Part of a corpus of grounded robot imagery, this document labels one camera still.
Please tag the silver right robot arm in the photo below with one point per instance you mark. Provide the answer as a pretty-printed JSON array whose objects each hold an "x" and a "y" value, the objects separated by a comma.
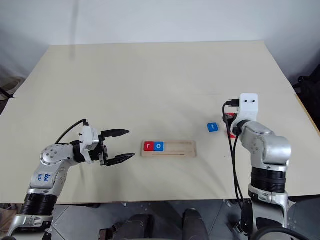
[{"x": 270, "y": 150}]

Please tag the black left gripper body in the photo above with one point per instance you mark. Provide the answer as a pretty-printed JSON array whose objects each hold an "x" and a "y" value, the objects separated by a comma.
[{"x": 103, "y": 151}]

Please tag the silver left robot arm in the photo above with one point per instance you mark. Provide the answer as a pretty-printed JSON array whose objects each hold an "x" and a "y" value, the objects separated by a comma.
[{"x": 47, "y": 160}]

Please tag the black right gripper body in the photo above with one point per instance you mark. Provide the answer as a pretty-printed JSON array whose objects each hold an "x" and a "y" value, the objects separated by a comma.
[{"x": 228, "y": 121}]

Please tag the red letter r block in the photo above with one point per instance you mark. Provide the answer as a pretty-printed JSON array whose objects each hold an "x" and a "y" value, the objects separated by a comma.
[{"x": 149, "y": 146}]

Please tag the red letter b block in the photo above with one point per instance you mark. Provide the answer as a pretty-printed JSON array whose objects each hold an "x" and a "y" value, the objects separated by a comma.
[{"x": 231, "y": 115}]

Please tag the blue letter t block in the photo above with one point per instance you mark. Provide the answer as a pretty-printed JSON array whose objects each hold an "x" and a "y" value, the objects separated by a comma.
[{"x": 213, "y": 127}]

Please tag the blue letter o block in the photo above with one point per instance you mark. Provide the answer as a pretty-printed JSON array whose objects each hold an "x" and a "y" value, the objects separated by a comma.
[{"x": 158, "y": 146}]

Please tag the wooden letter tray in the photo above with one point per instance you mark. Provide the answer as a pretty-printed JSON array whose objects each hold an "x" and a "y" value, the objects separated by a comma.
[{"x": 175, "y": 150}]

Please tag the dark rounded shape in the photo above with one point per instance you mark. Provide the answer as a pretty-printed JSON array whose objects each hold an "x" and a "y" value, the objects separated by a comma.
[
  {"x": 193, "y": 223},
  {"x": 138, "y": 227}
]

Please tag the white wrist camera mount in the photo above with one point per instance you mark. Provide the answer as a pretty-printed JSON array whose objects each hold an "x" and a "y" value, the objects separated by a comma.
[
  {"x": 248, "y": 106},
  {"x": 87, "y": 140}
]

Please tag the black equipment beside table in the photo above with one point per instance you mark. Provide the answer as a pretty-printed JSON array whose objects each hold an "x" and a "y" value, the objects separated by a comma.
[{"x": 308, "y": 85}]

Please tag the red letter o block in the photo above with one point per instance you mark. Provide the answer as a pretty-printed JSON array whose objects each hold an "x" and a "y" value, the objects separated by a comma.
[{"x": 232, "y": 135}]

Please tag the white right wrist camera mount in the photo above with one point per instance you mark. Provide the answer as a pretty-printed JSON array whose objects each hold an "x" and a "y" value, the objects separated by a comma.
[{"x": 248, "y": 106}]

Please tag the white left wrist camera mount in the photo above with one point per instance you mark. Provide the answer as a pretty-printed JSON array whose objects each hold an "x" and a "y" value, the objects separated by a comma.
[{"x": 87, "y": 140}]

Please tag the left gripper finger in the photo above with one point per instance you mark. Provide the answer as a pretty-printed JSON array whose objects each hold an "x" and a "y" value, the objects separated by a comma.
[
  {"x": 117, "y": 160},
  {"x": 115, "y": 133}
]

